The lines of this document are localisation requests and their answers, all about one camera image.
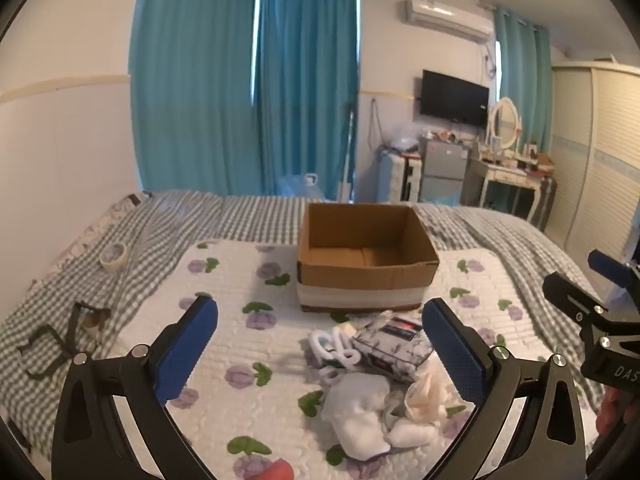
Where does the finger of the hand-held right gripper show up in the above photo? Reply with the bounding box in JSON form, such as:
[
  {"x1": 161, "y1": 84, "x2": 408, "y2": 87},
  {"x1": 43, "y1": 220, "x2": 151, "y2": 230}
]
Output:
[
  {"x1": 587, "y1": 249, "x2": 640, "y2": 292},
  {"x1": 542, "y1": 271, "x2": 610, "y2": 333}
]

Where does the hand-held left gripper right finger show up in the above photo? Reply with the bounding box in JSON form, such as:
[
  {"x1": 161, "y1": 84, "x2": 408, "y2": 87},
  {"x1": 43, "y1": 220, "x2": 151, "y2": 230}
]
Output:
[{"x1": 421, "y1": 297, "x2": 586, "y2": 480}]

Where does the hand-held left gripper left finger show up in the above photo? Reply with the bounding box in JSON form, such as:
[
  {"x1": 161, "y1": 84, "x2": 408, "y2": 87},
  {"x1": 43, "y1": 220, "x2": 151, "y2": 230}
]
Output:
[{"x1": 52, "y1": 295, "x2": 219, "y2": 480}]

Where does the cream cloth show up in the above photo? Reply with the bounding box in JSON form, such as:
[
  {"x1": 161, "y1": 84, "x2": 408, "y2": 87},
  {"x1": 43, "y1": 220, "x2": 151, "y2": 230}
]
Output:
[{"x1": 402, "y1": 360, "x2": 468, "y2": 423}]

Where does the floral printed tissue pack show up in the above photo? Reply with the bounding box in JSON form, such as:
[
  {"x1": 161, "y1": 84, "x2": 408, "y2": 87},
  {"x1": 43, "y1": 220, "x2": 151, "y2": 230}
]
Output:
[{"x1": 351, "y1": 311, "x2": 436, "y2": 383}]

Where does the small white sock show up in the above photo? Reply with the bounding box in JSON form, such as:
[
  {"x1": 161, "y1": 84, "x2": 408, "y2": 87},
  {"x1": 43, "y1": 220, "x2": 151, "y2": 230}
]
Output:
[{"x1": 387, "y1": 417, "x2": 438, "y2": 447}]

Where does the brown cardboard box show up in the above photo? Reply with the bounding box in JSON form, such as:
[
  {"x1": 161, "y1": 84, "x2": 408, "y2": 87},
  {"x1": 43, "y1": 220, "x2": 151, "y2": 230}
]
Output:
[{"x1": 296, "y1": 202, "x2": 441, "y2": 315}]

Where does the large white sock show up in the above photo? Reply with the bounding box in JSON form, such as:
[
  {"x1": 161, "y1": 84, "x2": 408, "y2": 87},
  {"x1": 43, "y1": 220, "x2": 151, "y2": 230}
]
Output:
[{"x1": 320, "y1": 372, "x2": 393, "y2": 461}]

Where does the person's right hand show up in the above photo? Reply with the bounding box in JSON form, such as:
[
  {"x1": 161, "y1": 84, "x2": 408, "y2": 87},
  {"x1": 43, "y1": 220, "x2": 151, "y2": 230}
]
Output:
[{"x1": 595, "y1": 386, "x2": 627, "y2": 437}]

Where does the white floral quilted mat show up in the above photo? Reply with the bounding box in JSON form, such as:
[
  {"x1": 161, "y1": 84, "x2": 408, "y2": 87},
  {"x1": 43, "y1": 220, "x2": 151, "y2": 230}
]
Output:
[{"x1": 125, "y1": 240, "x2": 606, "y2": 480}]

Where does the dark chair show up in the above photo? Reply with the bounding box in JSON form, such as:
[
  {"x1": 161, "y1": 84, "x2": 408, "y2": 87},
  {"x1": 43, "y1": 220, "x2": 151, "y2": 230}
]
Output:
[{"x1": 530, "y1": 175, "x2": 558, "y2": 231}]

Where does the cream slatted wardrobe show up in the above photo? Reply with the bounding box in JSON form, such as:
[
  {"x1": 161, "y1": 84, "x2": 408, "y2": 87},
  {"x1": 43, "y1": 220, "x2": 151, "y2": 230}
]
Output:
[{"x1": 542, "y1": 60, "x2": 640, "y2": 301}]

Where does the white tape roll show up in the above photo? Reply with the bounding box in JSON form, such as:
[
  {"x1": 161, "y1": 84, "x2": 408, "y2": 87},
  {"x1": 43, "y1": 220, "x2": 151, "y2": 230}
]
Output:
[{"x1": 99, "y1": 242, "x2": 132, "y2": 272}]

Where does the white dressing table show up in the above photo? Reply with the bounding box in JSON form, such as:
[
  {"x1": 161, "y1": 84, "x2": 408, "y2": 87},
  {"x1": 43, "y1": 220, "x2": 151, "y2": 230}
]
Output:
[{"x1": 462, "y1": 152, "x2": 546, "y2": 226}]

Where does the frilled floral pillow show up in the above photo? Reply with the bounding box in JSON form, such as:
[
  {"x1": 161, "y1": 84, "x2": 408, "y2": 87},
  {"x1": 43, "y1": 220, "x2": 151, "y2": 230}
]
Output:
[{"x1": 52, "y1": 191, "x2": 153, "y2": 271}]

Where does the white oval vanity mirror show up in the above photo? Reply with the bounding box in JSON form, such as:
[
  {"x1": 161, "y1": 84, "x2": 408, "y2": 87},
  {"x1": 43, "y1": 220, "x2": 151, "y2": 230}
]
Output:
[{"x1": 487, "y1": 96, "x2": 521, "y2": 151}]

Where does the grey mini fridge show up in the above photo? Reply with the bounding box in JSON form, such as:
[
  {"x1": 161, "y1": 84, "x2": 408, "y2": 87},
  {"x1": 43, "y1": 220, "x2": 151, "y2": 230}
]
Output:
[{"x1": 417, "y1": 137, "x2": 473, "y2": 206}]

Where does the light blue suitcase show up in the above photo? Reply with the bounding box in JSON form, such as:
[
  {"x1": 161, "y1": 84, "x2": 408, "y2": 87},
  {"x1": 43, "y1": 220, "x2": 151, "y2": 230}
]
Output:
[{"x1": 377, "y1": 150, "x2": 423, "y2": 203}]

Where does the clear water jug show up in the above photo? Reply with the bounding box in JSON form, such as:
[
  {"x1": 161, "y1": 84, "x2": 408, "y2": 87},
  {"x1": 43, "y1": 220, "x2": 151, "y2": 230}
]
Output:
[{"x1": 295, "y1": 172, "x2": 326, "y2": 198}]

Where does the narrow teal curtain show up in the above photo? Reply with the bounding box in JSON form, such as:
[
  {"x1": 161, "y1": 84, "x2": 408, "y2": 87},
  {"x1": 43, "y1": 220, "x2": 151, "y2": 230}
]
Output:
[{"x1": 492, "y1": 6, "x2": 553, "y2": 153}]

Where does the white upright mop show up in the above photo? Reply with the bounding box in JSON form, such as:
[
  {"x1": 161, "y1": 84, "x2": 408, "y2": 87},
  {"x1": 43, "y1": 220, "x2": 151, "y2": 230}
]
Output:
[{"x1": 340, "y1": 105, "x2": 358, "y2": 203}]

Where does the clear plastic bag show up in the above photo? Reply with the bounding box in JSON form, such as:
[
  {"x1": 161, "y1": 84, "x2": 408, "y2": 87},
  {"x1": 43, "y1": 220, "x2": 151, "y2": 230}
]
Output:
[{"x1": 390, "y1": 125, "x2": 421, "y2": 153}]

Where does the wide teal curtain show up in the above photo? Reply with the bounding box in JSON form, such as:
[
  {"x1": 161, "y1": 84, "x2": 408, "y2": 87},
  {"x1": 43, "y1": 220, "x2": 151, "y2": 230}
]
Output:
[{"x1": 129, "y1": 0, "x2": 261, "y2": 196}]

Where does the teal window curtain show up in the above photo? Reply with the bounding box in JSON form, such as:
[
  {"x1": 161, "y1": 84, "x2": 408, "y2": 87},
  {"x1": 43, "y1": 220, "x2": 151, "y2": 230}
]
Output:
[{"x1": 255, "y1": 0, "x2": 362, "y2": 201}]

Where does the white air conditioner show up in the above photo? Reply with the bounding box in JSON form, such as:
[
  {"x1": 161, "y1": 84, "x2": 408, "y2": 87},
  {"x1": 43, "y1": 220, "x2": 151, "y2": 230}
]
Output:
[{"x1": 402, "y1": 0, "x2": 495, "y2": 43}]

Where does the black strap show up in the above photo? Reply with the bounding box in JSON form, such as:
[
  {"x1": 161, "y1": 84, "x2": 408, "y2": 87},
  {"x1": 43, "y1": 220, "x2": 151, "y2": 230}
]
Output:
[{"x1": 17, "y1": 301, "x2": 112, "y2": 380}]

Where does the black wall television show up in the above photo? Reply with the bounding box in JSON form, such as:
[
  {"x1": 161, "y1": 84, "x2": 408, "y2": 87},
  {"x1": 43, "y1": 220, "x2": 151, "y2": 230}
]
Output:
[{"x1": 419, "y1": 69, "x2": 491, "y2": 128}]

